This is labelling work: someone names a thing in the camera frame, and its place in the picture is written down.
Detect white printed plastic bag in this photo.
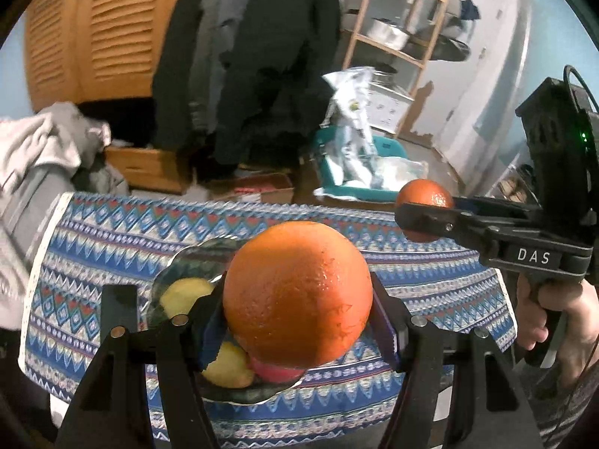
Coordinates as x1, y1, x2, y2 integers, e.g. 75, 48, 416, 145
320, 66, 380, 183

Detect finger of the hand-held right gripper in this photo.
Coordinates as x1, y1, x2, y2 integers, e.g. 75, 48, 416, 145
451, 195, 544, 222
394, 200, 505, 254

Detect black block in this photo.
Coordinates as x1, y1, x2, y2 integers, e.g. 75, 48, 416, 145
100, 284, 140, 333

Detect red apple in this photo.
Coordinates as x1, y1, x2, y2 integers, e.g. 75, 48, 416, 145
248, 355, 305, 383

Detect white drawer cabinet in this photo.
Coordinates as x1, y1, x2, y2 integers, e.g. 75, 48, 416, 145
367, 79, 415, 128

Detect large orange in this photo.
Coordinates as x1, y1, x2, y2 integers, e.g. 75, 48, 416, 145
222, 221, 374, 369

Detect clear plastic bag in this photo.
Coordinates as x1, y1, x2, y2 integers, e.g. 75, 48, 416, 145
374, 156, 429, 192

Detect grey garment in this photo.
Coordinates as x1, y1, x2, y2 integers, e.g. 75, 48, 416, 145
70, 159, 132, 196

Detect dark hanging clothes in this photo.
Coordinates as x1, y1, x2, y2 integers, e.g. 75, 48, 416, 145
152, 0, 347, 181

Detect small orange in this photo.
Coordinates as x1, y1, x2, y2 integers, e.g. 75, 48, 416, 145
395, 178, 456, 243

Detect blue patterned tablecloth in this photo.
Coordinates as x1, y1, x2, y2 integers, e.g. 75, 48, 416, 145
19, 191, 518, 438

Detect silver metal pot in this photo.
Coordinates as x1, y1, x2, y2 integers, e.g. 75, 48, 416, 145
370, 18, 413, 51

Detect white fleece cloth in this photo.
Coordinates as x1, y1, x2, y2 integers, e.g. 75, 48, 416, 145
0, 103, 113, 330

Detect teal plastic bin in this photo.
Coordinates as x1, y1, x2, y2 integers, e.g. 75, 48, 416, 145
311, 128, 408, 199

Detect large yellow apple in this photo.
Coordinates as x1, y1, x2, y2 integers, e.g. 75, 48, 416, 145
159, 278, 217, 321

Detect wooden louvered door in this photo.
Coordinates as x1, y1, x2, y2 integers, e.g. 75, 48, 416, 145
23, 0, 192, 113

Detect black cable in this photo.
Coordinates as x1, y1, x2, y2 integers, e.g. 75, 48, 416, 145
563, 64, 599, 117

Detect dark frying pan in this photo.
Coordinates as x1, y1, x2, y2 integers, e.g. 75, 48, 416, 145
412, 28, 471, 62

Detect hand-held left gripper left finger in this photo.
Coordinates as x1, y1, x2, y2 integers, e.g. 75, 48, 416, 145
56, 284, 230, 449

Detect wooden shelf rack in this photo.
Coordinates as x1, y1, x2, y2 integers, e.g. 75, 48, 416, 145
341, 0, 464, 138

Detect cardboard box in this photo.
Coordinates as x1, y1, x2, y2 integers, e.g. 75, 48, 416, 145
206, 173, 295, 205

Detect small yellow apple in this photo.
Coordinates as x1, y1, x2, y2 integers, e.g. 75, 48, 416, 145
201, 340, 256, 389

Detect wooden drawer box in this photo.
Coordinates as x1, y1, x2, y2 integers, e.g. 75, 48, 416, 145
104, 146, 192, 193

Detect dark glass plate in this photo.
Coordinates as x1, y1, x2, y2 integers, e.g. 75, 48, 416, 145
147, 238, 305, 405

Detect person's right forearm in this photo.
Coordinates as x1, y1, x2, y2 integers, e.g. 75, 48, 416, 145
517, 372, 597, 449

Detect person's right hand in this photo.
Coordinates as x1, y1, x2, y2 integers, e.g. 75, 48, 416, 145
515, 274, 599, 400

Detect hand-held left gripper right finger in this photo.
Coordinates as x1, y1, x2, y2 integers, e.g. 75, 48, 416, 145
370, 272, 546, 449

